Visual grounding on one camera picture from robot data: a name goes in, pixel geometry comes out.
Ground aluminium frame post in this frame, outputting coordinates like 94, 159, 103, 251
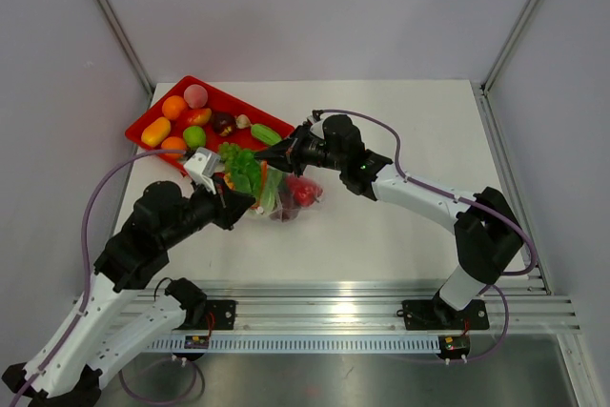
479, 0, 571, 96
93, 0, 155, 99

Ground aluminium rail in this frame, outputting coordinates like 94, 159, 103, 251
64, 280, 581, 336

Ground red bell pepper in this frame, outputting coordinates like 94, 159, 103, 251
286, 175, 323, 208

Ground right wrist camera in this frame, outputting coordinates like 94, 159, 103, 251
307, 110, 324, 131

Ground purple mangosteen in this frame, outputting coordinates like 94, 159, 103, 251
212, 112, 238, 137

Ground small orange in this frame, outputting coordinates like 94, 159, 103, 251
161, 95, 189, 121

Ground white cable duct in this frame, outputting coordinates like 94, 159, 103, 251
145, 335, 440, 355

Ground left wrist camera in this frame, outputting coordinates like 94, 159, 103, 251
183, 147, 220, 193

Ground red yellow mango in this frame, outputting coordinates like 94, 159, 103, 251
179, 108, 213, 127

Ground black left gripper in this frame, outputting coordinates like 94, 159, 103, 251
161, 173, 256, 249

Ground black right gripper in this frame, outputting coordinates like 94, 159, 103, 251
255, 122, 347, 178

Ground red plastic tray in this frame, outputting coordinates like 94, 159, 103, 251
125, 75, 294, 152

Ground garlic bulb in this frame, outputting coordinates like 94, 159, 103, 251
235, 114, 252, 130

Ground large orange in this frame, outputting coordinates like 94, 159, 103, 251
161, 136, 188, 157

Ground pink peach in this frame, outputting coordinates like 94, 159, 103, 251
183, 84, 209, 110

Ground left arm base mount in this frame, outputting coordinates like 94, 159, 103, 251
174, 299, 237, 331

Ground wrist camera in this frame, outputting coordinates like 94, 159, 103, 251
307, 110, 324, 131
183, 147, 220, 193

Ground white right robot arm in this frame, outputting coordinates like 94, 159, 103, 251
255, 115, 526, 327

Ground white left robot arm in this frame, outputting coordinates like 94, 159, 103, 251
2, 179, 255, 406

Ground clear zip bag orange zipper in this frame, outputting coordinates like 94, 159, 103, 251
249, 161, 324, 222

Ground dark green cucumber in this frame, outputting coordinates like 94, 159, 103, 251
259, 178, 281, 214

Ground green apple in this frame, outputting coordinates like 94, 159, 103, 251
183, 126, 207, 150

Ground left aluminium frame post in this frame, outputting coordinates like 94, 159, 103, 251
93, 0, 155, 99

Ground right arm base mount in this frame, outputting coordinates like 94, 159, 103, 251
396, 299, 490, 331

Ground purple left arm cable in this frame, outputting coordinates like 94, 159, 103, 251
9, 149, 206, 403

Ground green lettuce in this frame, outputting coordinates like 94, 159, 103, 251
218, 142, 262, 199

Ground right aluminium frame post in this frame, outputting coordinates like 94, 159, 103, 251
479, 0, 571, 96

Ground light green bitter gourd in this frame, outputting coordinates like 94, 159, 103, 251
250, 123, 282, 146

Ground dark red apple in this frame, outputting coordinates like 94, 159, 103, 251
271, 193, 300, 222

